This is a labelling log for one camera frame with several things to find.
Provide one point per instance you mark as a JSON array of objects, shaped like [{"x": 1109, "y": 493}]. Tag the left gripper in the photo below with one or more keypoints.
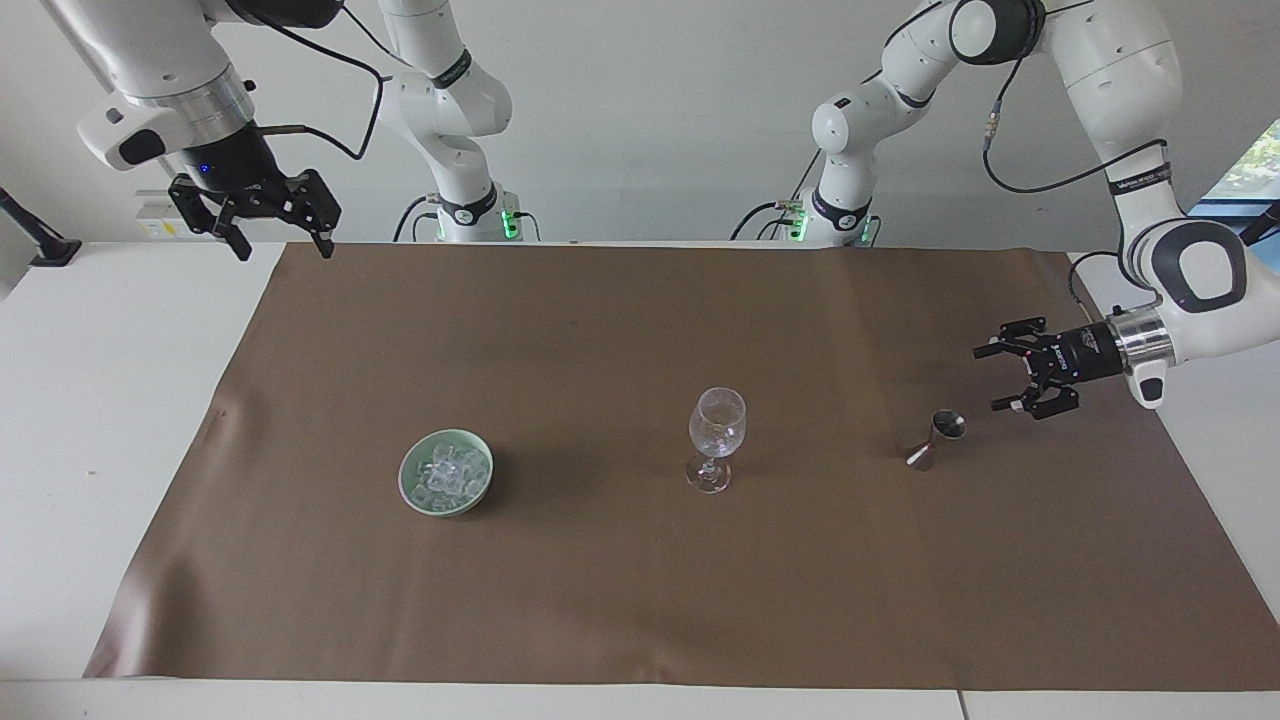
[{"x": 1085, "y": 352}]

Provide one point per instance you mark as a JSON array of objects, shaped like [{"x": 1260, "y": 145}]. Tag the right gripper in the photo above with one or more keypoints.
[{"x": 232, "y": 160}]

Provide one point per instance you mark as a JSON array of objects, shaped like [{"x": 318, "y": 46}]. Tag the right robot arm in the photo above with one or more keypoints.
[{"x": 450, "y": 105}]

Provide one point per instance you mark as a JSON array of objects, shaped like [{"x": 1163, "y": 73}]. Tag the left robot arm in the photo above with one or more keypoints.
[{"x": 1120, "y": 80}]

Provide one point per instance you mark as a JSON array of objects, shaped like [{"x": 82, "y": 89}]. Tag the clear ice cube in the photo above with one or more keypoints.
[
  {"x": 468, "y": 466},
  {"x": 432, "y": 488},
  {"x": 460, "y": 489},
  {"x": 440, "y": 463}
]

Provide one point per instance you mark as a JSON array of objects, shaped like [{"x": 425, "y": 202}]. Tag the clear wine glass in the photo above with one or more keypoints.
[{"x": 717, "y": 420}]

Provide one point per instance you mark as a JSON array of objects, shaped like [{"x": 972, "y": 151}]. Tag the steel double jigger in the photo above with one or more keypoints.
[{"x": 938, "y": 438}]

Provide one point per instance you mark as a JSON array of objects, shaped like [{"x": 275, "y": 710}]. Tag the black stand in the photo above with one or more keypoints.
[
  {"x": 1262, "y": 222},
  {"x": 40, "y": 240}
]

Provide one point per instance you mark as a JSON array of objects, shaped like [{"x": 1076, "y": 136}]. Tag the window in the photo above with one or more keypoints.
[{"x": 1250, "y": 165}]

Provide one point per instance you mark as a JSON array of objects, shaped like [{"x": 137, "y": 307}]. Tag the pale green ceramic bowl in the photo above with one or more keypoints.
[{"x": 412, "y": 490}]

